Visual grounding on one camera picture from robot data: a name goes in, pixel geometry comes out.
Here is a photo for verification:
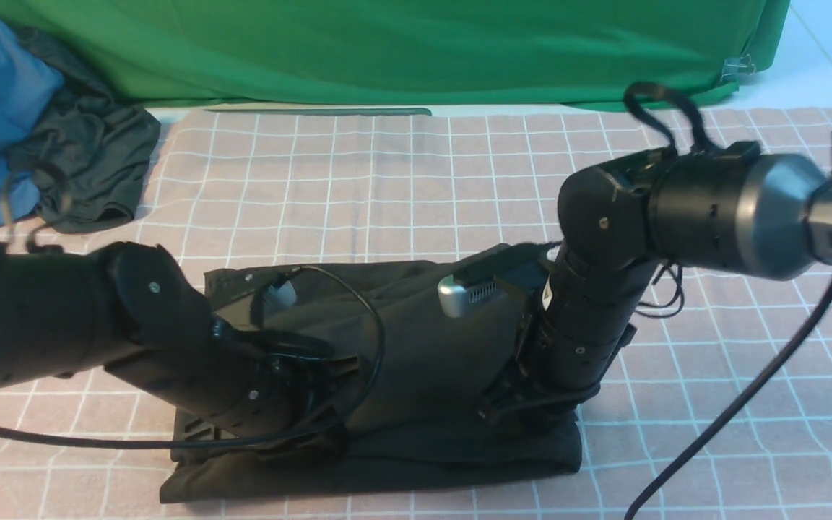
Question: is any black left camera cable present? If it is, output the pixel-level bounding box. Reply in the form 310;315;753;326
0;155;386;450

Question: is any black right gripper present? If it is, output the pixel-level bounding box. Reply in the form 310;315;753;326
479;243;659;432

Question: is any green backdrop cloth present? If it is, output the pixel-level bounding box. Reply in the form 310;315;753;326
0;1;789;112

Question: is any black right camera cable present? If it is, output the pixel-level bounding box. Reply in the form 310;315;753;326
623;81;832;520

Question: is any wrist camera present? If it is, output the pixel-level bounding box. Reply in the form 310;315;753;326
246;271;298;323
436;244;554;320

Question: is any dark gray long-sleeved shirt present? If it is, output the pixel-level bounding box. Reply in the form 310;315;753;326
160;261;582;503

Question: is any pink white-grid tablecloth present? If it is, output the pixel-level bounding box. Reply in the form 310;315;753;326
0;111;832;519

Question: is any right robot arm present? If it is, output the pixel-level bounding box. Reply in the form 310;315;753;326
479;142;832;423

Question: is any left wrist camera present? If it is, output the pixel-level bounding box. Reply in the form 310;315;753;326
246;271;298;323

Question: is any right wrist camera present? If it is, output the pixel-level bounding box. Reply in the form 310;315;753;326
436;244;554;320

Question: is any metal binder clip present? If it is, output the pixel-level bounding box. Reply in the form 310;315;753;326
719;55;757;85

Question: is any black camera cable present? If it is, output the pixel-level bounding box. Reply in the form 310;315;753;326
623;81;832;520
0;155;386;450

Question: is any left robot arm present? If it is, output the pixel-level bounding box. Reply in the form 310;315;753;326
0;241;360;450

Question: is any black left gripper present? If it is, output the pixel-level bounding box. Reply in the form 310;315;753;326
102;241;359;463

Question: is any dark gray crumpled garment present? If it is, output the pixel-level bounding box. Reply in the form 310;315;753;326
6;27;161;235

